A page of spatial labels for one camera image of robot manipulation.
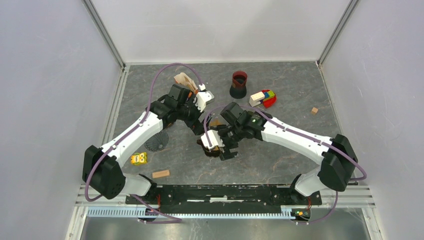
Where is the grey ribbed dripper cone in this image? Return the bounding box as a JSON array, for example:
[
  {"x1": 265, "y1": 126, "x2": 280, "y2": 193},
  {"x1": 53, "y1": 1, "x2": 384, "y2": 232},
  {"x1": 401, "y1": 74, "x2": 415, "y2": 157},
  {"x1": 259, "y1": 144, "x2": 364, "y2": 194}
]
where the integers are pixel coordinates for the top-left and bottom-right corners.
[{"x1": 144, "y1": 131, "x2": 169, "y2": 152}]

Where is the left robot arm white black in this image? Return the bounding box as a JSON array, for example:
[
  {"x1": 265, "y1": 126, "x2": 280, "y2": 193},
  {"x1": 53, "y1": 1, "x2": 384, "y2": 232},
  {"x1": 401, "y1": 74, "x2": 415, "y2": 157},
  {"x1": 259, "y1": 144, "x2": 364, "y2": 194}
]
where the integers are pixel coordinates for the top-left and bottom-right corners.
[{"x1": 82, "y1": 84, "x2": 214, "y2": 204}]

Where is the small wooden cube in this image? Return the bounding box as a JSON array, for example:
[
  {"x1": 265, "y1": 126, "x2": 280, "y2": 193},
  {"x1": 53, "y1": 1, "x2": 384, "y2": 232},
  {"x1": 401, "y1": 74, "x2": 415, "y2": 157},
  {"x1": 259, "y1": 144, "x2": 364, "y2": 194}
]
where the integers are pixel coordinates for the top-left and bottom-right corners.
[{"x1": 310, "y1": 107, "x2": 319, "y2": 115}]

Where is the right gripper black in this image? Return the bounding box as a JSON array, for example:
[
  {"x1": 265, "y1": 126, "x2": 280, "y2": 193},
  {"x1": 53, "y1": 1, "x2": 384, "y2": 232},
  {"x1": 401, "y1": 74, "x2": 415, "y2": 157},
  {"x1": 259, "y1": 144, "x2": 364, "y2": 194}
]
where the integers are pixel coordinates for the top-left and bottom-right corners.
[{"x1": 215, "y1": 123, "x2": 245, "y2": 161}]

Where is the brown glass dripper cup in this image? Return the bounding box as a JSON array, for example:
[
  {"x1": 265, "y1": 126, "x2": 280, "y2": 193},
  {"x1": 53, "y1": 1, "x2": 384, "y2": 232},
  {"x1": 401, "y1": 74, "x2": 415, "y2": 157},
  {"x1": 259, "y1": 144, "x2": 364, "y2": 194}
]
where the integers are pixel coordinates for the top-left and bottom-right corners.
[{"x1": 196, "y1": 139, "x2": 221, "y2": 158}]

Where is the dark red black carafe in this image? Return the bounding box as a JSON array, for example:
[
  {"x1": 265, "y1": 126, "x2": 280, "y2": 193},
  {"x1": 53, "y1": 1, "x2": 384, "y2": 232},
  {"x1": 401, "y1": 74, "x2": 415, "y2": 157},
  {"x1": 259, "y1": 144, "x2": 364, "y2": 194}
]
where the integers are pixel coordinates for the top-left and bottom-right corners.
[{"x1": 229, "y1": 70, "x2": 248, "y2": 99}]

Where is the orange coffee filter box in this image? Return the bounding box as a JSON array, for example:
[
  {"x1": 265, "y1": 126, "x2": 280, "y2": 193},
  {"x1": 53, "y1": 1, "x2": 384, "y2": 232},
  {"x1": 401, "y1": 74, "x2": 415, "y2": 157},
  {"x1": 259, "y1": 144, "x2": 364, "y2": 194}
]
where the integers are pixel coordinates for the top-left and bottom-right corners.
[{"x1": 173, "y1": 72, "x2": 199, "y2": 94}]

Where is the yellow green toy figure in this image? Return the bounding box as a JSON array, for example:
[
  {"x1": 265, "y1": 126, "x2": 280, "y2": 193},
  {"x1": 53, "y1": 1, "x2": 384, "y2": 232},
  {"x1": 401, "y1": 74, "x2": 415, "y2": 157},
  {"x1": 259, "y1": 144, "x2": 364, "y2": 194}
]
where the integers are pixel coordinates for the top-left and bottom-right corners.
[{"x1": 130, "y1": 152, "x2": 148, "y2": 166}]

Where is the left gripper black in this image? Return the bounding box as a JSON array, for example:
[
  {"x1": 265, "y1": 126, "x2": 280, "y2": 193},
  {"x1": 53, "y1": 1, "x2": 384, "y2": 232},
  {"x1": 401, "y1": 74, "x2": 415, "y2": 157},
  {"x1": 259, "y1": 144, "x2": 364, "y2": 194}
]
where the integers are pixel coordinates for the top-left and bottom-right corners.
[{"x1": 177, "y1": 94, "x2": 213, "y2": 136}]

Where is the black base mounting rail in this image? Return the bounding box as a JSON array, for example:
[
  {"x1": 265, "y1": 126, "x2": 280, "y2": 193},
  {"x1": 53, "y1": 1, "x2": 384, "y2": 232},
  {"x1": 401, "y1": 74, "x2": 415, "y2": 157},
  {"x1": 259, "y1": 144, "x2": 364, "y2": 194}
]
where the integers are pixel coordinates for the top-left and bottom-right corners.
[{"x1": 125, "y1": 184, "x2": 322, "y2": 215}]

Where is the flat wooden block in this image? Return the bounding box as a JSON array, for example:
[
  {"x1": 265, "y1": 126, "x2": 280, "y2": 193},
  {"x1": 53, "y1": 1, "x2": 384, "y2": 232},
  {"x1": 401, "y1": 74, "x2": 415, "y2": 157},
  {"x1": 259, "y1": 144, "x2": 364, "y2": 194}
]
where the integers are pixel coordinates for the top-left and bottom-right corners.
[{"x1": 152, "y1": 169, "x2": 171, "y2": 179}]

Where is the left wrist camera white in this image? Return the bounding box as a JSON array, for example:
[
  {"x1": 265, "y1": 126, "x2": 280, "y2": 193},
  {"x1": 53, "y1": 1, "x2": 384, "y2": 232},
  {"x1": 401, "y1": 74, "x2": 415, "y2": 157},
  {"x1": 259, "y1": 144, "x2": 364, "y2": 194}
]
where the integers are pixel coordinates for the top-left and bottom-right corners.
[{"x1": 194, "y1": 90, "x2": 215, "y2": 113}]

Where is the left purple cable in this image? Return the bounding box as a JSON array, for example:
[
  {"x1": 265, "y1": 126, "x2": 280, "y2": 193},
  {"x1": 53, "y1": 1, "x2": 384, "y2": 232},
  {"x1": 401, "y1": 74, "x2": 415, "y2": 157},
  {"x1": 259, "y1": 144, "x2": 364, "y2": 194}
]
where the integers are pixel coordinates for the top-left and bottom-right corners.
[{"x1": 84, "y1": 62, "x2": 207, "y2": 224}]

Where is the colourful toy block stack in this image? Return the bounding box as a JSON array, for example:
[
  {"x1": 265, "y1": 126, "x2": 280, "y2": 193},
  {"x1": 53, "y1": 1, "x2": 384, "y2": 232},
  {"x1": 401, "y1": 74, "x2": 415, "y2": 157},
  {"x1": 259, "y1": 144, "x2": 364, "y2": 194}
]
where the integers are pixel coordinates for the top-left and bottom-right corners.
[{"x1": 249, "y1": 89, "x2": 277, "y2": 108}]

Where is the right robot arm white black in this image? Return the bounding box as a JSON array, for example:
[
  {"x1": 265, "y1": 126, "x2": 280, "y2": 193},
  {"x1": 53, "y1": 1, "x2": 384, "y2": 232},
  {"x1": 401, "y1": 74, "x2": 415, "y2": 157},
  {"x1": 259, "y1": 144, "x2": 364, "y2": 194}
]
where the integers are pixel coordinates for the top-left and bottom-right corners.
[{"x1": 202, "y1": 102, "x2": 359, "y2": 204}]

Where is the brown paper coffee filter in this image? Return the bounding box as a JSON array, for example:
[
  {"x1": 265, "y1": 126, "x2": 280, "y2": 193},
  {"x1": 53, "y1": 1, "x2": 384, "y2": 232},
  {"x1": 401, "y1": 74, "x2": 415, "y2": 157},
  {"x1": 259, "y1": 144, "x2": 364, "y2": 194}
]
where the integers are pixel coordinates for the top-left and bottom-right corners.
[{"x1": 209, "y1": 118, "x2": 223, "y2": 128}]

